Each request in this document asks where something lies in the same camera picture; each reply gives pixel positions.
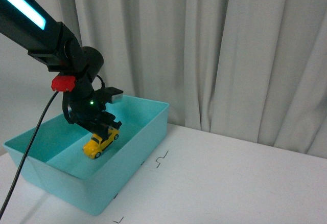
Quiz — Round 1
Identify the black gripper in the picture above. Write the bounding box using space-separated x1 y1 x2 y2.
62 75 122 140

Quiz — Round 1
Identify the yellow beetle toy car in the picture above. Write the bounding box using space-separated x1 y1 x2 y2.
82 128 120 160

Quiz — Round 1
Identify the turquoise plastic bin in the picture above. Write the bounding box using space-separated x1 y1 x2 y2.
4 96 169 215

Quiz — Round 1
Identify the white curtain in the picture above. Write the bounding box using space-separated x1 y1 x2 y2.
0 0 327 160

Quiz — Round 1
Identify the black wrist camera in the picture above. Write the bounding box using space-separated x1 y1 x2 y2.
98 87 123 103

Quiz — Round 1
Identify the black cable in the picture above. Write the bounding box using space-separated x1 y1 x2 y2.
0 91 59 224

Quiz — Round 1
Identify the red cable connector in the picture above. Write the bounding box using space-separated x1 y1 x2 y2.
51 74 77 92

